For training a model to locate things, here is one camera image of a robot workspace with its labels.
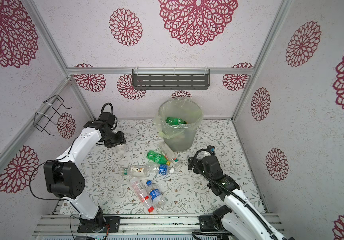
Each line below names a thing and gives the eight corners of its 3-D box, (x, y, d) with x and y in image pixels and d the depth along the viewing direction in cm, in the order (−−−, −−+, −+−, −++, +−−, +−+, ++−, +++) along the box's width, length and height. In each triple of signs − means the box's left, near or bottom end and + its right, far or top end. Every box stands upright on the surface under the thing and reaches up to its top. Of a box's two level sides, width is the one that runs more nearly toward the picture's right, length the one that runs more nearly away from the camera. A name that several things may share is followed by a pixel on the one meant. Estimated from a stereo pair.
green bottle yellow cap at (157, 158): (146, 159, 99) (144, 155, 95) (149, 153, 102) (149, 149, 98) (168, 168, 95) (168, 164, 91) (171, 162, 98) (171, 157, 94)
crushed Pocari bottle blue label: (147, 172, 93) (146, 168, 89) (150, 164, 97) (149, 159, 92) (172, 178, 91) (172, 174, 86) (174, 170, 94) (174, 165, 90)
